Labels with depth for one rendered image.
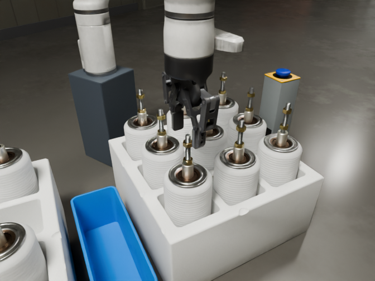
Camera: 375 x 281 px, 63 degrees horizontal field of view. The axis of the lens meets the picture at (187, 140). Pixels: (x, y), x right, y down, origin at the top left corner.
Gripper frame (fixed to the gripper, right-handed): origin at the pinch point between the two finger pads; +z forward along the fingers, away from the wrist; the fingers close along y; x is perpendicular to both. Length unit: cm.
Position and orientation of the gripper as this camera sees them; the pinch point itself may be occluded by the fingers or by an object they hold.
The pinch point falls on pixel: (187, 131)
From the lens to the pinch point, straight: 53.3
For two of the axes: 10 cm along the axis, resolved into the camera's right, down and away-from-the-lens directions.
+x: 8.5, -2.8, 4.5
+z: -0.1, 8.4, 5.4
